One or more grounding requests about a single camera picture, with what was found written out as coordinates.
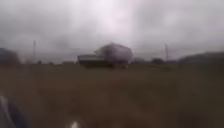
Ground grey building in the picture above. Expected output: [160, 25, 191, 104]
[77, 42, 135, 70]

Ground brownish grass field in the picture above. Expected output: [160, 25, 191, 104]
[0, 63, 224, 128]

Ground robot's own part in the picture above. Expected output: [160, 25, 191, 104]
[70, 121, 80, 128]

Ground dark wooded hillside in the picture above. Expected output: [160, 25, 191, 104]
[178, 51, 224, 66]

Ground dark trees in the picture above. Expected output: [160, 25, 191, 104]
[0, 47, 22, 66]

